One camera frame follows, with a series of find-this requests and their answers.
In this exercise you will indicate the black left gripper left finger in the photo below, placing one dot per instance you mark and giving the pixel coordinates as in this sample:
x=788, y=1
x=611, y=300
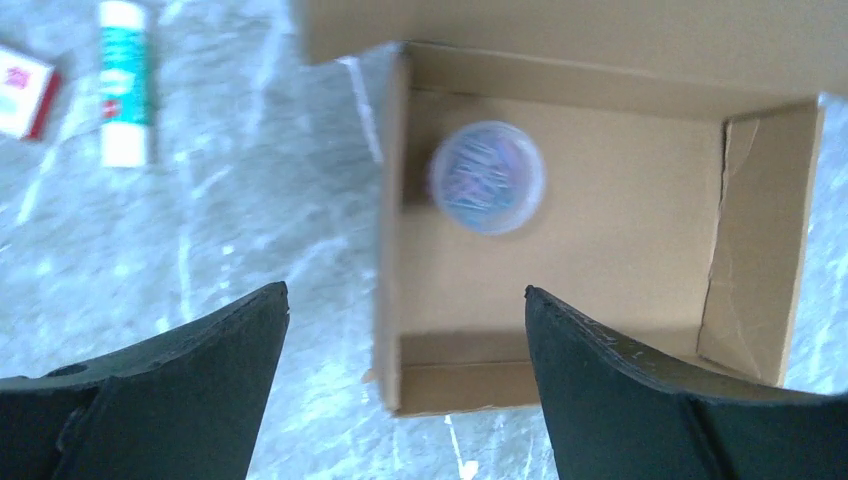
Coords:
x=184, y=404

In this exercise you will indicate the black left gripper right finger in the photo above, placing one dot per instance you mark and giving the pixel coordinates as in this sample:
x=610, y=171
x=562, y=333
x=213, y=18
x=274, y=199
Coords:
x=616, y=408

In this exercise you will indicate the clear jar of clips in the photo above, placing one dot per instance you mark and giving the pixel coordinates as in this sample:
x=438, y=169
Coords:
x=488, y=176

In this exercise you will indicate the brown cardboard box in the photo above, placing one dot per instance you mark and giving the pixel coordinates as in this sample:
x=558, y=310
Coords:
x=680, y=140

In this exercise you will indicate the small white green bottle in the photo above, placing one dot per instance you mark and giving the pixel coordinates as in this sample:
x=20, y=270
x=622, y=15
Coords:
x=125, y=85

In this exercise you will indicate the red white card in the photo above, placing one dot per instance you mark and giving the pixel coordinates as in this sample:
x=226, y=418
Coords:
x=28, y=87

